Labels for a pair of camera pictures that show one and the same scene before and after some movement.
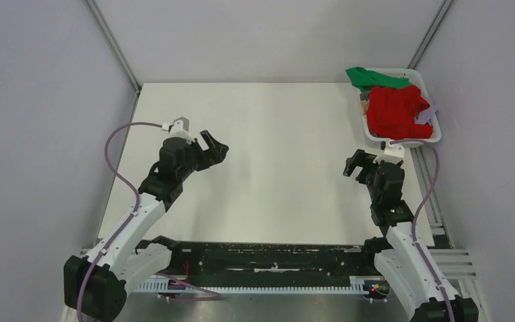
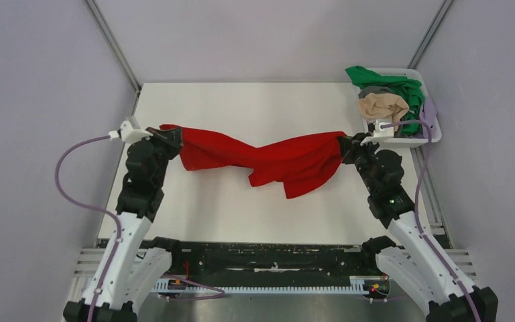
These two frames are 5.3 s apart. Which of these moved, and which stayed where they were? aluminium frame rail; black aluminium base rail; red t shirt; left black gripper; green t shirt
Moved: red t shirt; left black gripper
Stayed: black aluminium base rail; green t shirt; aluminium frame rail
